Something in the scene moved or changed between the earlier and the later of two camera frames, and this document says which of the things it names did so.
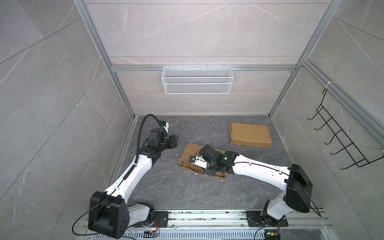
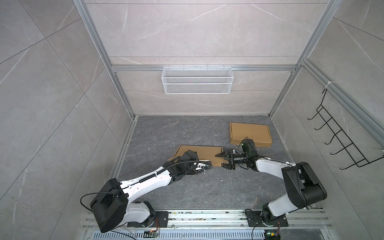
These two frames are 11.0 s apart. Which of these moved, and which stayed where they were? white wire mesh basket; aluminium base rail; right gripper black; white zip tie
Moved: right gripper black
Stayed: aluminium base rail; white zip tie; white wire mesh basket
